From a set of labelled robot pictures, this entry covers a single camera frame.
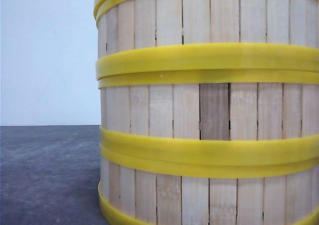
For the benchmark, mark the bamboo steamer basket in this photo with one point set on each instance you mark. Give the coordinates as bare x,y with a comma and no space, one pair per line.
134,197
211,41
154,123

